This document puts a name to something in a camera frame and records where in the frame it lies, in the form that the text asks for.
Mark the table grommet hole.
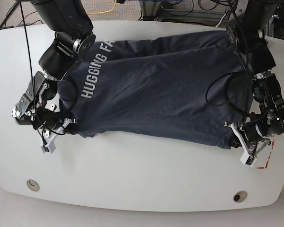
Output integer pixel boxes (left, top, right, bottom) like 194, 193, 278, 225
233, 191, 248, 203
27, 179, 40, 192

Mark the red tape rectangle marking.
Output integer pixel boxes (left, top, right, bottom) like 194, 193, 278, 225
256, 140, 275, 169

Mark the right table grommet hole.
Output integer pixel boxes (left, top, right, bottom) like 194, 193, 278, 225
233, 191, 248, 203

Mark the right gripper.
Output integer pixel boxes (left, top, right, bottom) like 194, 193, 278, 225
32, 105, 76, 154

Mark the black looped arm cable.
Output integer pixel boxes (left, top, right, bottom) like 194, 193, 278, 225
205, 73, 254, 121

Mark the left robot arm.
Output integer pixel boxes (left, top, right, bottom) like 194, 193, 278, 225
225, 0, 284, 166

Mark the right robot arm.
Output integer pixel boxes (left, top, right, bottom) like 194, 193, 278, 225
12, 0, 96, 153

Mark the left table grommet hole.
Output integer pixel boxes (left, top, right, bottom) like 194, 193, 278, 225
27, 179, 40, 192

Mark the yellow cable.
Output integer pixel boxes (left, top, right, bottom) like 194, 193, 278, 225
87, 0, 116, 16

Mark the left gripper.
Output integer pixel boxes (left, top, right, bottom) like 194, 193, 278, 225
224, 120, 272, 167

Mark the dark blue t-shirt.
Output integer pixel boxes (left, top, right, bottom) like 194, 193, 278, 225
58, 30, 253, 149

